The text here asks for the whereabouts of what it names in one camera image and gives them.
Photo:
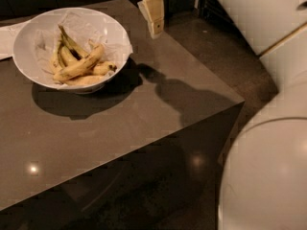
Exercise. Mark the dark refrigerator with vent grille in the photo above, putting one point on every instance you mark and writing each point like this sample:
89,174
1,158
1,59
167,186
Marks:
213,12

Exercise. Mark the white paper bowl liner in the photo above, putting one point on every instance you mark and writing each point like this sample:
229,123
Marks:
81,27

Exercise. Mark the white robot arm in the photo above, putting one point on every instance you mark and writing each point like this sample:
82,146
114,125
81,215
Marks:
264,183

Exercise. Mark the white paper sheet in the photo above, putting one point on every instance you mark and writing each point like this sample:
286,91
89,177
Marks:
8,35

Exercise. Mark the white bowl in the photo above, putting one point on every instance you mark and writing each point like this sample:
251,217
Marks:
27,42

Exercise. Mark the yellow banana bunch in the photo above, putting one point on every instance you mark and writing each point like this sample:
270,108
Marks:
69,51

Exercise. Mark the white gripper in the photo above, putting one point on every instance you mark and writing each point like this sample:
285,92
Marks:
154,13

